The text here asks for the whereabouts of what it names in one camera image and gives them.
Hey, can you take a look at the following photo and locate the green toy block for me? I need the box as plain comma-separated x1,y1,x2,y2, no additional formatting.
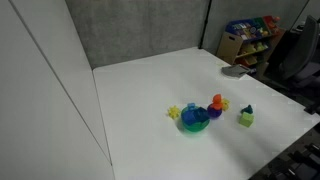
238,111,255,128

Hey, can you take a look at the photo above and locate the dark blue toy block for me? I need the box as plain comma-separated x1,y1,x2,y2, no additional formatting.
194,107,210,124

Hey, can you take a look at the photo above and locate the black equipment beside table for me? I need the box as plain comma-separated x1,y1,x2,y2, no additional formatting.
249,99,320,180

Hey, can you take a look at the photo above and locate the green storage bin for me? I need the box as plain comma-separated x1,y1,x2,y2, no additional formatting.
252,17,272,37

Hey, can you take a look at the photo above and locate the red storage bin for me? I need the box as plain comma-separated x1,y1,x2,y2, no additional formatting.
263,15,282,34

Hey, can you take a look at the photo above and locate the yellow rubber bear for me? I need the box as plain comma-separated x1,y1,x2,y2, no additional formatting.
221,98,231,112

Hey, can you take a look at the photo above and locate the black vertical divider post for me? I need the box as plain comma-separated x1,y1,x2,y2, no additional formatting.
198,0,212,50

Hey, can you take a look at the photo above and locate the purple ridged disc toy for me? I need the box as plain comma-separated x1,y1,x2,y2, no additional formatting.
206,103,223,119

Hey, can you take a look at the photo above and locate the yellow spiky toy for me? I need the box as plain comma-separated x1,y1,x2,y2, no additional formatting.
167,105,181,120

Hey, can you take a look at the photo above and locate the blue storage bin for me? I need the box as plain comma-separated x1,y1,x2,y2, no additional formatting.
225,19,259,40

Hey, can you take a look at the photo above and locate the grey cloth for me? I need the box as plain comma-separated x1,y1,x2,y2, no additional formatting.
221,64,251,79

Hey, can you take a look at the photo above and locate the dark teal toy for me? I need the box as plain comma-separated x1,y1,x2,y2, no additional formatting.
240,104,254,115

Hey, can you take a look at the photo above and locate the translucent green bowl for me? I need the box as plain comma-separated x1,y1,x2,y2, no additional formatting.
180,104,211,134

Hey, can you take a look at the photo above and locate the orange rubber bear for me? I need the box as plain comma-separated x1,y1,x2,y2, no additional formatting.
210,93,224,111

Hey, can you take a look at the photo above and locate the wooden toy shelf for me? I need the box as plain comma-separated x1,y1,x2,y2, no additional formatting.
216,14,287,68

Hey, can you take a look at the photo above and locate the dark office chair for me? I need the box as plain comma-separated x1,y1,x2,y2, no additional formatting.
266,14,320,88

